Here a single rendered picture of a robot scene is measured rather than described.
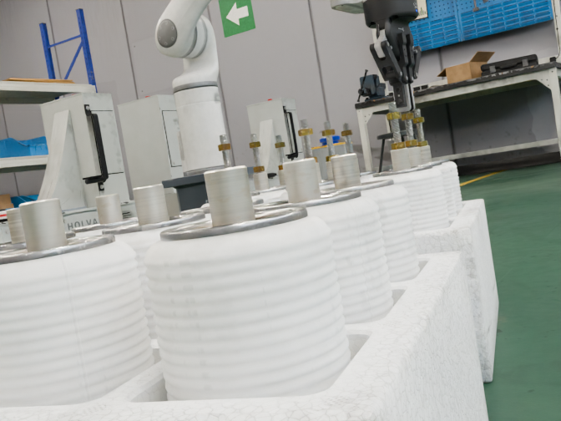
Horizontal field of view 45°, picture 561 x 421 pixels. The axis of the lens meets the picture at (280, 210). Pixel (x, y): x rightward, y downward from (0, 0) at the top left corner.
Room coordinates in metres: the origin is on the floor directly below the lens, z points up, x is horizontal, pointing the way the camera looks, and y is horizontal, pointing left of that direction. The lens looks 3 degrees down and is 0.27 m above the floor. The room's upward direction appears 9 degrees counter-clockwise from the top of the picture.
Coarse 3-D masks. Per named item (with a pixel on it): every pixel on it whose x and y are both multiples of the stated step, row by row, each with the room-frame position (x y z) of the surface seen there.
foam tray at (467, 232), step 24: (456, 216) 0.90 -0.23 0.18; (480, 216) 0.97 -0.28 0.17; (432, 240) 0.77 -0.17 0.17; (456, 240) 0.76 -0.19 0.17; (480, 240) 0.90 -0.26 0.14; (480, 264) 0.84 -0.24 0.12; (480, 288) 0.78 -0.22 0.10; (480, 312) 0.76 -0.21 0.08; (480, 336) 0.76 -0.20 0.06; (480, 360) 0.76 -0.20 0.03
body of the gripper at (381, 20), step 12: (372, 0) 0.94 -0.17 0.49; (384, 0) 0.93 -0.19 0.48; (396, 0) 0.93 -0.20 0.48; (408, 0) 0.93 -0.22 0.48; (372, 12) 0.94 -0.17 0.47; (384, 12) 0.93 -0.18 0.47; (396, 12) 0.93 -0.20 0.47; (408, 12) 0.93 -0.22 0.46; (372, 24) 0.96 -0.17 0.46; (384, 24) 0.93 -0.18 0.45; (396, 24) 0.95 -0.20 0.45; (408, 24) 0.99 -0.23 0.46; (396, 36) 0.94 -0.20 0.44; (396, 48) 0.94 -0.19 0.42
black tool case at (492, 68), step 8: (528, 56) 5.18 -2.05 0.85; (536, 56) 5.16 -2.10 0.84; (488, 64) 5.29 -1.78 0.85; (496, 64) 5.27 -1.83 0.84; (504, 64) 5.25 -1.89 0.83; (512, 64) 5.20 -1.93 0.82; (520, 64) 5.21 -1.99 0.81; (528, 64) 5.18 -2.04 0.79; (536, 64) 5.16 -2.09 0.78; (488, 72) 5.29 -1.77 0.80; (496, 72) 5.27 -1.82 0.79
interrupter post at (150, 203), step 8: (160, 184) 0.49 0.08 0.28; (136, 192) 0.49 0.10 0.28; (144, 192) 0.49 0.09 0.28; (152, 192) 0.49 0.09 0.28; (160, 192) 0.49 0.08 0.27; (136, 200) 0.49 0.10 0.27; (144, 200) 0.49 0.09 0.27; (152, 200) 0.49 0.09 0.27; (160, 200) 0.49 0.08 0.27; (136, 208) 0.49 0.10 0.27; (144, 208) 0.49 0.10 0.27; (152, 208) 0.49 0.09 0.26; (160, 208) 0.49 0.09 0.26; (144, 216) 0.49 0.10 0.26; (152, 216) 0.49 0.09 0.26; (160, 216) 0.49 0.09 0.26; (168, 216) 0.50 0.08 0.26; (144, 224) 0.49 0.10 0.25
